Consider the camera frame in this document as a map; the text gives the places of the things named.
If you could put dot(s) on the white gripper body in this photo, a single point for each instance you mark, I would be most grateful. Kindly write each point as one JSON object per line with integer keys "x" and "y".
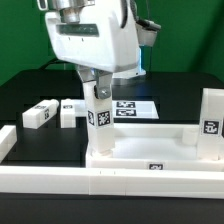
{"x": 99, "y": 34}

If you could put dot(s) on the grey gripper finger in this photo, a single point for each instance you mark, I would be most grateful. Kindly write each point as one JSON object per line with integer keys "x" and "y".
{"x": 103, "y": 84}
{"x": 85, "y": 74}

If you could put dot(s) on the white desk tabletop tray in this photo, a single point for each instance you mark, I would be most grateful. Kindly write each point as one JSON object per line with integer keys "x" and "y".
{"x": 155, "y": 147}

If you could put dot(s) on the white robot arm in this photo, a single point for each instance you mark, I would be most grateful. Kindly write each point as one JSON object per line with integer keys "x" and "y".
{"x": 99, "y": 35}

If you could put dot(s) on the white U-shaped obstacle fence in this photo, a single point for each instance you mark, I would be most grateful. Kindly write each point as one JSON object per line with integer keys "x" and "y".
{"x": 106, "y": 181}

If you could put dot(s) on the white marker base plate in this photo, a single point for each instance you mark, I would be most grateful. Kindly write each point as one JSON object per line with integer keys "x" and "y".
{"x": 134, "y": 109}

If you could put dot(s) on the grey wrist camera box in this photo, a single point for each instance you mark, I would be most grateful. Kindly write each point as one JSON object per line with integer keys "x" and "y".
{"x": 147, "y": 32}

